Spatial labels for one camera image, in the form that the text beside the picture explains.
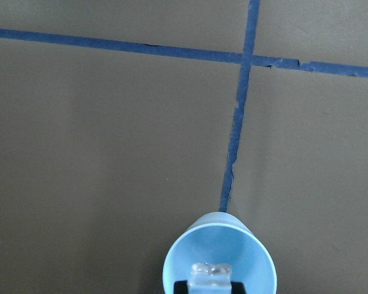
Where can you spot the light blue plastic cup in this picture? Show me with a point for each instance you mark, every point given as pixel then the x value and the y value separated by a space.
pixel 216 238

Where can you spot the clear ice cube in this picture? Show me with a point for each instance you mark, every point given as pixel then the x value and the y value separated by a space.
pixel 210 278

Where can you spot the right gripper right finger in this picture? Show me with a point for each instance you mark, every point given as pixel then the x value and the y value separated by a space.
pixel 237 288

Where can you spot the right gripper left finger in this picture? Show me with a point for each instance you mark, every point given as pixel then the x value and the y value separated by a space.
pixel 181 287

